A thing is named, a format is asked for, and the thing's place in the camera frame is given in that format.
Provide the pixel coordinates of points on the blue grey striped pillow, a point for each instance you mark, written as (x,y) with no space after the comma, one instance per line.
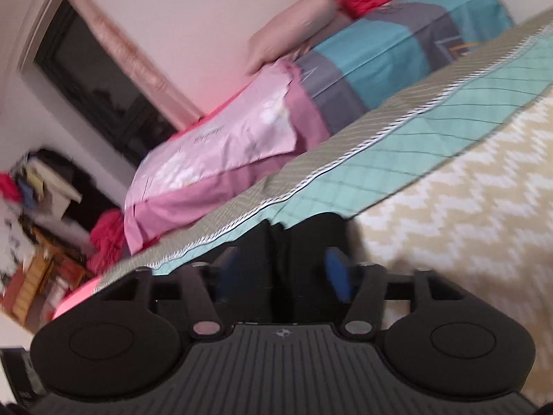
(392,48)

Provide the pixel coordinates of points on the patterned bedspread quilt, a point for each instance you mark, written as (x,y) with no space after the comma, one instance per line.
(445,183)

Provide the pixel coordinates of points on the black pants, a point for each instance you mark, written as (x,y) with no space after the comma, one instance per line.
(280,275)

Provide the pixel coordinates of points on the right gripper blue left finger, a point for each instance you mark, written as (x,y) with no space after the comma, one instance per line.
(203,320)

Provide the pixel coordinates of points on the pale pink bolster pillow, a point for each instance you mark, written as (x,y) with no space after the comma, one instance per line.
(294,31)

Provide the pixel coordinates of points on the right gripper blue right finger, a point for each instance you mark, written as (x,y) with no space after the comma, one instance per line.
(362,287)

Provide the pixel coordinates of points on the dark window with frame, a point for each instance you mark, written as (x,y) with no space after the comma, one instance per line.
(106,77)

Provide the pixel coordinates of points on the red clothing pile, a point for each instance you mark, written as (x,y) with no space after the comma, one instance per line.
(108,239)

